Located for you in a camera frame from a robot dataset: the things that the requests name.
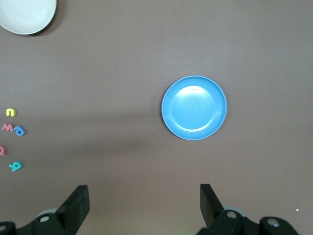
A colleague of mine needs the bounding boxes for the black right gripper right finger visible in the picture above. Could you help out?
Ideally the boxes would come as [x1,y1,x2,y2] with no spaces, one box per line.
[197,183,300,235]

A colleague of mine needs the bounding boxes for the blue lowercase letter a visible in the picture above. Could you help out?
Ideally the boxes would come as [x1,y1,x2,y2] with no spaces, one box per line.
[13,125,27,137]

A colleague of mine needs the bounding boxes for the beige plate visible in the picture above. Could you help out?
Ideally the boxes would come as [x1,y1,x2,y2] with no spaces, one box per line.
[0,0,57,35]

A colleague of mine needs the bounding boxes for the blue plate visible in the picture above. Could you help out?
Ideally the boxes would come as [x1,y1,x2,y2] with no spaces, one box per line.
[161,75,228,141]

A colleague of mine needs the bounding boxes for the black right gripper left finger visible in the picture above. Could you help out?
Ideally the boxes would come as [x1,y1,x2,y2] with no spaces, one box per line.
[0,185,90,235]

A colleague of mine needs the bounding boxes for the teal capital letter R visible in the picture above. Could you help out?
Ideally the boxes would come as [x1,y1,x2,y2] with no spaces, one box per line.
[8,161,23,172]

